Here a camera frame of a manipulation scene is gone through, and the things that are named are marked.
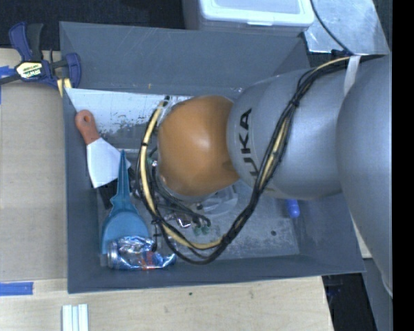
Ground blue plastic funnel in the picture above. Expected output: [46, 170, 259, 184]
[99, 149, 152, 255]

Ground crushed blue drink can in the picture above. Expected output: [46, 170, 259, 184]
[106, 235, 178, 272]

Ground small blue cylinder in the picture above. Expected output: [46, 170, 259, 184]
[284, 198, 302, 219]

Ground pale wood board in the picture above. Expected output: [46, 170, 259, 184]
[0, 81, 70, 283]

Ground grey metal bin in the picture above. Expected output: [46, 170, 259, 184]
[58, 21, 367, 294]

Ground orange handled white scraper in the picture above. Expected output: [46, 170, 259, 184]
[75, 109, 132, 190]

